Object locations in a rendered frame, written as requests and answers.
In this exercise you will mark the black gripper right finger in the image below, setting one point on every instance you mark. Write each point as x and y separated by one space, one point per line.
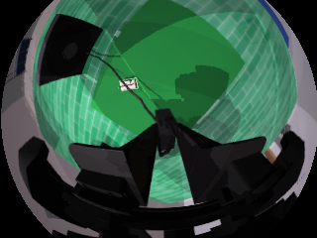
205 160

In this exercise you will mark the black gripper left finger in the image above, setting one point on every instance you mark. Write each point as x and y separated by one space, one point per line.
135 161

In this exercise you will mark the black cable with plug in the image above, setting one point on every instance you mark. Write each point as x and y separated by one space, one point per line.
167 125

